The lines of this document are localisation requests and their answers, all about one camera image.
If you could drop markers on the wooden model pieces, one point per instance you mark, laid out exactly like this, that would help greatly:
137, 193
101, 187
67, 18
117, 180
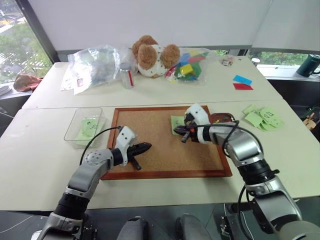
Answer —
312, 120

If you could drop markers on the plain green note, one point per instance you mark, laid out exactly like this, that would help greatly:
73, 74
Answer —
81, 140

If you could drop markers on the black window frame post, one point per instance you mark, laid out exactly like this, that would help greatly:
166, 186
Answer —
42, 32

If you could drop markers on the white plates stack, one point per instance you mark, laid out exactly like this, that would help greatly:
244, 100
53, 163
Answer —
5, 89

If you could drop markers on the brown cloth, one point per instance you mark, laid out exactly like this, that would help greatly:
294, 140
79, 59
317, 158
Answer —
25, 82

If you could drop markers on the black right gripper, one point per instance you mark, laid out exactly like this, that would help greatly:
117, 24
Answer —
190, 126

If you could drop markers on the clear plastic bag with parts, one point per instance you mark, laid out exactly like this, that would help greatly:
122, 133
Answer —
97, 65

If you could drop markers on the wood-framed cork board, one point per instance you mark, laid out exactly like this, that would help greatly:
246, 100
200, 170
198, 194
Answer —
160, 150

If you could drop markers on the green sticky note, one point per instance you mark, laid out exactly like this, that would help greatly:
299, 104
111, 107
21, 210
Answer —
275, 122
265, 128
269, 113
250, 109
253, 118

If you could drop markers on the dark rounded shape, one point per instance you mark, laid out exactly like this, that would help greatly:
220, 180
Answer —
133, 228
192, 227

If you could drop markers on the green note with scribble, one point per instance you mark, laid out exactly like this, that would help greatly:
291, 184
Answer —
90, 125

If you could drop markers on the blue paper card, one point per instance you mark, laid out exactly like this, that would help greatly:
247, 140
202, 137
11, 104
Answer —
242, 79

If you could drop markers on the small white cup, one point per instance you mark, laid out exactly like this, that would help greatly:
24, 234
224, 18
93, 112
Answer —
255, 62

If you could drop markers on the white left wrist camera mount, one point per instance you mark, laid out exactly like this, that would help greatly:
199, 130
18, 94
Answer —
126, 141

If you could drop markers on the green note with writing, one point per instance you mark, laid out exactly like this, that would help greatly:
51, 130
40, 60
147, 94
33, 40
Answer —
176, 122

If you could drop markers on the yellow block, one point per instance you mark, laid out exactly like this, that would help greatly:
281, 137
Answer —
186, 69

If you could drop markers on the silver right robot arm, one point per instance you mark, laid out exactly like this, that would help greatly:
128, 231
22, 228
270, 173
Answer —
246, 147

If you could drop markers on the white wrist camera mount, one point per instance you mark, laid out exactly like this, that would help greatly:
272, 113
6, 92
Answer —
126, 141
198, 115

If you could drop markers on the brown and white teddy bear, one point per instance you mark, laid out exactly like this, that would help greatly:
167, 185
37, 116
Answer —
150, 57

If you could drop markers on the dark green mug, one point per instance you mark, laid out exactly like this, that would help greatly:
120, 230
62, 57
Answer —
308, 65

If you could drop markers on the red paper card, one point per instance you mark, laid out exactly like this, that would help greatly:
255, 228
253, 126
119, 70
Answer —
242, 86

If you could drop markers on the plastic bag of coloured blocks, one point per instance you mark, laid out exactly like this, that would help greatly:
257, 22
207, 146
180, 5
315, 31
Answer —
192, 65

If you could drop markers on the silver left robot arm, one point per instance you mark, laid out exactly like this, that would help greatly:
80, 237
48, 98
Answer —
82, 180

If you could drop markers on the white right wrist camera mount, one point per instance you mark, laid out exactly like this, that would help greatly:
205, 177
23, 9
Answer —
198, 115

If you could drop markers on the clear plastic box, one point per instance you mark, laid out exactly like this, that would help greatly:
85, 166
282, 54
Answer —
85, 130

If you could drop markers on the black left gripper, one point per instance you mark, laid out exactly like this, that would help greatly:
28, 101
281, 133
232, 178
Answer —
132, 152

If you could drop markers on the small glass jar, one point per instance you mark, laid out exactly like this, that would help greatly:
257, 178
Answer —
228, 60

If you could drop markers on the small brown tray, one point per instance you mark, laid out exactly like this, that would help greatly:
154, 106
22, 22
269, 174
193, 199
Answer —
222, 117

